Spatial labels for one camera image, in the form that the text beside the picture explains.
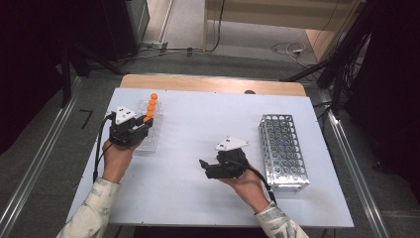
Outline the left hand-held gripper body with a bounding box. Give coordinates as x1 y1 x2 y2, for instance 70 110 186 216
108 105 150 148

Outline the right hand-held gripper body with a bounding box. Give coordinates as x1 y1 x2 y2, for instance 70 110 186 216
214 135 251 180

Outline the clear acrylic test tube rack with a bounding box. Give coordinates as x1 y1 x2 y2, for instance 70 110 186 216
133 98 164 155

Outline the perforated metal test tube rack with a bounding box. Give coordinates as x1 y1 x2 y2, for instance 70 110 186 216
258 113 311 192

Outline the person's left hand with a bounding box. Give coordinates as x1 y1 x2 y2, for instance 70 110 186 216
101 138 142 184

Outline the person's right hand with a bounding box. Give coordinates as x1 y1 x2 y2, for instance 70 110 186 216
219 168 270 214

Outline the light wooden table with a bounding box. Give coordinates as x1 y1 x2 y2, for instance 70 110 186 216
119 73 307 97

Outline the black metal stand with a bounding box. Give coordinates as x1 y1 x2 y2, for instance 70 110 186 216
280 0 374 112
57 39 130 108

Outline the black cabinet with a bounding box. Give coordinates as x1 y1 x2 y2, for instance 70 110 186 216
98 0 152 62

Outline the black curtain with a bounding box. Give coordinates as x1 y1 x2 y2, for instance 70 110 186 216
0 0 67 157
343 0 420 192

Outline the light wooden cabinet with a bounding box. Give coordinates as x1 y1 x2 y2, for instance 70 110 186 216
202 0 368 62

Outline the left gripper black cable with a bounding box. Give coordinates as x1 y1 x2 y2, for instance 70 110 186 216
93 111 117 182

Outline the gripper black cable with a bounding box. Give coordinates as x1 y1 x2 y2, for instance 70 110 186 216
247 165 277 204
93 111 117 182

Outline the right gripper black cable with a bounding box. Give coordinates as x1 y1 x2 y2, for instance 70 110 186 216
247 165 277 204

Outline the grey floor cable bundle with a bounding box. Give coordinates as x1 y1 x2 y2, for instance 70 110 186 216
118 41 212 63

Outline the aluminium floor rail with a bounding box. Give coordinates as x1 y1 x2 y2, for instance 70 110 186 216
318 88 390 238
0 76 83 232

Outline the hanging black cable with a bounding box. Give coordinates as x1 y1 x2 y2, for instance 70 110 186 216
206 0 226 54

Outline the white floor cable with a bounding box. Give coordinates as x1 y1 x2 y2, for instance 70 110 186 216
270 41 318 68

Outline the black cable bundle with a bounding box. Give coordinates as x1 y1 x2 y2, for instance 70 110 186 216
341 31 369 88

